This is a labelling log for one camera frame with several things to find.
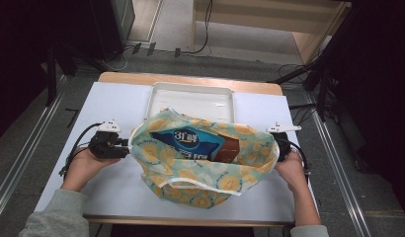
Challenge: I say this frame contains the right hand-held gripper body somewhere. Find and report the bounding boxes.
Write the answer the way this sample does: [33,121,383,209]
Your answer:
[266,121,302,163]

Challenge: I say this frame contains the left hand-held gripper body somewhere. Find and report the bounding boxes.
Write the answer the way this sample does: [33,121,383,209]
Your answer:
[87,119,130,160]

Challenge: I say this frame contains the brown cookie box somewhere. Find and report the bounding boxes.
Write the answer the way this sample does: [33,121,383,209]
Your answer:
[211,135,241,164]

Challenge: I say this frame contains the blue snack pouch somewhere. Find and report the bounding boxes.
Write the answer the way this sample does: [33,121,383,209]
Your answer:
[150,126,226,162]

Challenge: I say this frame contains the lemon print cloth bag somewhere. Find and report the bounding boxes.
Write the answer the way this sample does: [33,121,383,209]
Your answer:
[129,107,281,209]

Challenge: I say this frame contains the white plastic tray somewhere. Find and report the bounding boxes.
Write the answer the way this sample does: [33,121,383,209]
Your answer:
[144,82,237,125]

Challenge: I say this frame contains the person's right hand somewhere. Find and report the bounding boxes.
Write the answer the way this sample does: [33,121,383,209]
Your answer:
[274,151,307,193]

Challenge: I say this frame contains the person's left hand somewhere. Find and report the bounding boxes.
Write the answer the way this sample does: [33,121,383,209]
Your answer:
[60,147,122,193]

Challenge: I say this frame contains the white table sheet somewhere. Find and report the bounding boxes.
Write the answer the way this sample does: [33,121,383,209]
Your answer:
[34,81,322,225]

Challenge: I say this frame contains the wooden table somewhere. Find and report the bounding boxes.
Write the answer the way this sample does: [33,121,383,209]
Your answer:
[83,71,296,229]

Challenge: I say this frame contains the black metal stand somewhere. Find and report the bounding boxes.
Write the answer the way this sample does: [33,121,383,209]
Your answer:
[269,0,360,123]

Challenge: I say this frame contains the dark cabinet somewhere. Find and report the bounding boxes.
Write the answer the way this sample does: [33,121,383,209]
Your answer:
[50,0,136,65]

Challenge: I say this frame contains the light wooden shelf unit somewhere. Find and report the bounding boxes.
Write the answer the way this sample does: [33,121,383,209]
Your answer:
[190,0,353,65]

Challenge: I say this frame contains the right hand-held gripper cable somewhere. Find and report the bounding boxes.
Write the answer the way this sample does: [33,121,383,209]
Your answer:
[284,139,311,175]

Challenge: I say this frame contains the hand-held gripper cable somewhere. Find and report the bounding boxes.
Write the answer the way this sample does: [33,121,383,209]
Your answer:
[284,139,311,175]
[59,122,104,176]

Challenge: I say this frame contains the left hand-held gripper cable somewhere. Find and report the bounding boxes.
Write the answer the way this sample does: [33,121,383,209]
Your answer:
[59,122,104,176]

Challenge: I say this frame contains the black floor cables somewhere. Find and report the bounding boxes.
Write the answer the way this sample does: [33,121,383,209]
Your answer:
[277,63,325,124]

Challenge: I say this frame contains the aluminium floor rail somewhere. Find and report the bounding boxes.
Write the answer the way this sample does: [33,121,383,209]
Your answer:
[0,74,68,225]
[304,93,373,237]

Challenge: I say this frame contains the white floor cable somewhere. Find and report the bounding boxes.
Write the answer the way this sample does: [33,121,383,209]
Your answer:
[103,48,129,72]

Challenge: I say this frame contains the black hanging cable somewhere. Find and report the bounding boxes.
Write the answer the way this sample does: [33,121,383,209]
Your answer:
[190,0,214,55]

